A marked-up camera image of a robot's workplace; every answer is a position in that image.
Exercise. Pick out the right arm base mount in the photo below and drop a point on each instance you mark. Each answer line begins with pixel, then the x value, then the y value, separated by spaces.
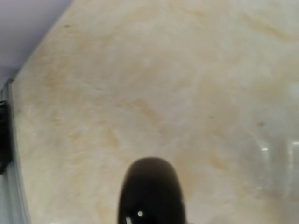
pixel 5 136

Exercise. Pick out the aluminium front rail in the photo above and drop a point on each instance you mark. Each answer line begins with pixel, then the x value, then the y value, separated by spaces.
pixel 13 203

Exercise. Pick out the black earbud charging case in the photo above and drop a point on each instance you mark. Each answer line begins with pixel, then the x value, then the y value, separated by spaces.
pixel 151 194

